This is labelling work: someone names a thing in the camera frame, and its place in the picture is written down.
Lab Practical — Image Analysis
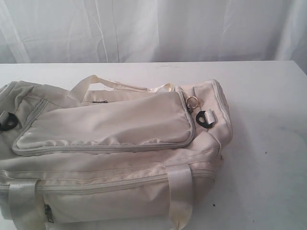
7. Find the cream fabric duffel bag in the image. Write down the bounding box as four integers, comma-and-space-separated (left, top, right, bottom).
0, 75, 232, 230

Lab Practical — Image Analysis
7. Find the white backdrop curtain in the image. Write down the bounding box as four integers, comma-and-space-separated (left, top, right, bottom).
0, 0, 307, 68

